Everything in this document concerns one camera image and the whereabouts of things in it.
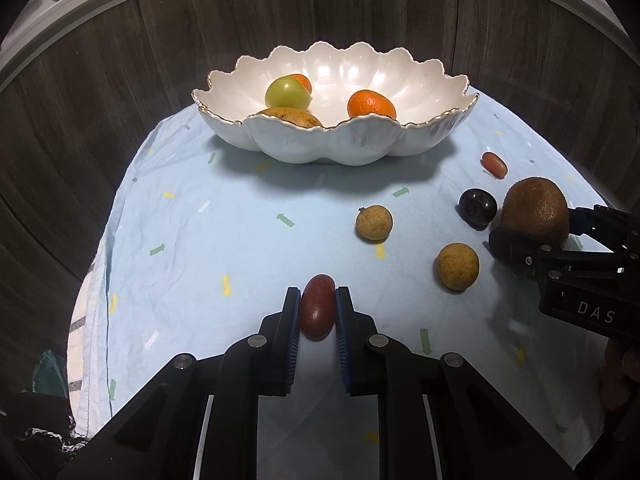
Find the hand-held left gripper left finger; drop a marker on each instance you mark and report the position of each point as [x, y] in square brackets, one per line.
[292, 345]

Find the large dark red grape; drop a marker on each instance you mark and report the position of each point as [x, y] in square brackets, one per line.
[317, 305]

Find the large tan longan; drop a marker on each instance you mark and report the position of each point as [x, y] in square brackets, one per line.
[456, 266]

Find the dark cloth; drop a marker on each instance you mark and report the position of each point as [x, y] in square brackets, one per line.
[35, 435]

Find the small tan longan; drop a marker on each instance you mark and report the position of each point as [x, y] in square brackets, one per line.
[374, 223]

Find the small red grape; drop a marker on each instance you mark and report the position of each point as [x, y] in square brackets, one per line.
[494, 164]

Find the light blue patterned cloth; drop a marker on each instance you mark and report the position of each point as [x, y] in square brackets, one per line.
[200, 260]

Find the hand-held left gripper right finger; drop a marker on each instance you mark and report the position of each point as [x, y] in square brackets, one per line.
[345, 345]

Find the brown kiwi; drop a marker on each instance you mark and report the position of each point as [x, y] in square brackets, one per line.
[535, 207]

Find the dark purple grape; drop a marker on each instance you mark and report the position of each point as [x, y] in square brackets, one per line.
[477, 207]

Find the person's right hand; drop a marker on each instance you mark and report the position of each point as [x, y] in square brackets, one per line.
[622, 375]

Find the white scalloped bowl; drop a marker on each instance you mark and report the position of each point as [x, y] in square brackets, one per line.
[345, 72]

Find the teal cloth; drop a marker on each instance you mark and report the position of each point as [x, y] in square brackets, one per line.
[50, 372]

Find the green apple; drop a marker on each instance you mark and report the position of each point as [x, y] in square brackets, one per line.
[285, 94]

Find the yellow pear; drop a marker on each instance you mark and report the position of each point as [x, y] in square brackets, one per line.
[290, 116]

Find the orange tangerine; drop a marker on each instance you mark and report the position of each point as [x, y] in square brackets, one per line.
[370, 104]
[303, 81]

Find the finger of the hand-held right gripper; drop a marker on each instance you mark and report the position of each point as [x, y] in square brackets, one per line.
[520, 255]
[600, 225]

